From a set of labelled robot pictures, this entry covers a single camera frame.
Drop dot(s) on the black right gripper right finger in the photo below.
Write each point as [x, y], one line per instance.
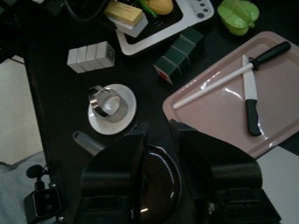
[218, 163]

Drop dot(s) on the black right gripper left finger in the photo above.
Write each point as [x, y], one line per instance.
[117, 163]

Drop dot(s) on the egg sushi toy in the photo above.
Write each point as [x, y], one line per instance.
[126, 17]

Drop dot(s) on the dark green seaweed sushi roll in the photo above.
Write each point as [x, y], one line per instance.
[180, 55]

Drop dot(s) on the black frying pan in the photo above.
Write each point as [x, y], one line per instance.
[160, 186]

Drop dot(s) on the white round saucer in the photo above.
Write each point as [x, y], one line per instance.
[113, 122]

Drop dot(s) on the metal cup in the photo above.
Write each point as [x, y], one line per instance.
[107, 104]

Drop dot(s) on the pink plastic tray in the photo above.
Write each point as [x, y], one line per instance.
[238, 99]

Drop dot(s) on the white ceramic knife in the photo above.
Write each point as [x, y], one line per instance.
[252, 99]

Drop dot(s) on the white segmented rice roll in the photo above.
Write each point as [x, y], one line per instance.
[91, 57]

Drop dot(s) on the green toy star fruit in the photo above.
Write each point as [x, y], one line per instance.
[238, 16]

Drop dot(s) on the yellow toy food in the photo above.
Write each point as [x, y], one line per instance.
[161, 6]

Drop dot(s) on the black camera on clamp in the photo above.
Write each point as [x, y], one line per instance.
[42, 198]

